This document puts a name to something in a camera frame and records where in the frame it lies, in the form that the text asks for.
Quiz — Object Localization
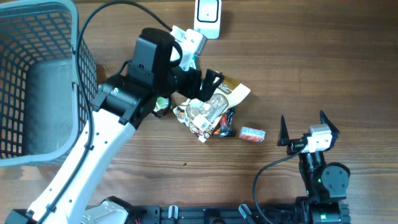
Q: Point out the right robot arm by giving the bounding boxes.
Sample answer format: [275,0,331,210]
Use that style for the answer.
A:
[277,111,351,223]

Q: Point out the white barcode scanner box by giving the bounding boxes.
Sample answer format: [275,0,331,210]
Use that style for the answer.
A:
[194,0,222,39]

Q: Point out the grey plastic mesh basket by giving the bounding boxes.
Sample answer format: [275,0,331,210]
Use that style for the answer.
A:
[1,1,97,167]

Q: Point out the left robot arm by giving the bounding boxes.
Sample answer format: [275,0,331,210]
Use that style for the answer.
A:
[6,27,224,223]

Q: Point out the green lid spice jar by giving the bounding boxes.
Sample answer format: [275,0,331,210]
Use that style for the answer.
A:
[154,97,171,114]

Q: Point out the white brown snack pouch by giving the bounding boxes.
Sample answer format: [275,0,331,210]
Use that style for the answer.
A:
[173,77,251,143]

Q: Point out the blue mouthwash bottle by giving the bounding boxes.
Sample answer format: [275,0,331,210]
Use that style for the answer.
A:
[189,55,197,69]

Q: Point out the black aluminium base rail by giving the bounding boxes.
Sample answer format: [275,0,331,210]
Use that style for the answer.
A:
[83,195,352,224]

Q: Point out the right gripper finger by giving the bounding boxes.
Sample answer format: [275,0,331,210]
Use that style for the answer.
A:
[320,110,340,136]
[278,115,290,142]

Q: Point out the red white small box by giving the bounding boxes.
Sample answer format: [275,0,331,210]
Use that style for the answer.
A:
[239,127,266,142]

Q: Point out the right camera black cable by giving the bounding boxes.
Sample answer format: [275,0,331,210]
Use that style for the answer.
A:
[252,146,307,224]

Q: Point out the red black small packet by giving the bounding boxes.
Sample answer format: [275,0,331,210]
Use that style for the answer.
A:
[212,107,236,138]

